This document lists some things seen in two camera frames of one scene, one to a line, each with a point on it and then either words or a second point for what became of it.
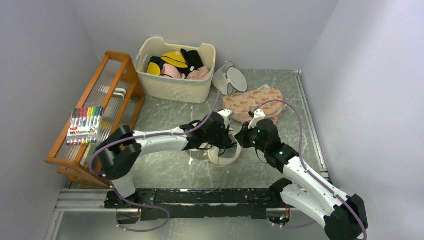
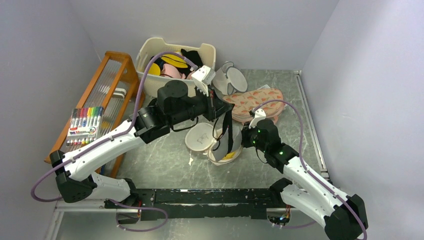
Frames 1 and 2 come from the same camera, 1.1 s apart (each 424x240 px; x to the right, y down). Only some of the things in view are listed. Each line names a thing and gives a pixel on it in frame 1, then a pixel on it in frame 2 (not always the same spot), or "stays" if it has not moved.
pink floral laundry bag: (241, 103) stays
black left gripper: (225, 139) → (216, 107)
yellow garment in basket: (175, 59) stays
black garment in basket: (193, 60) stays
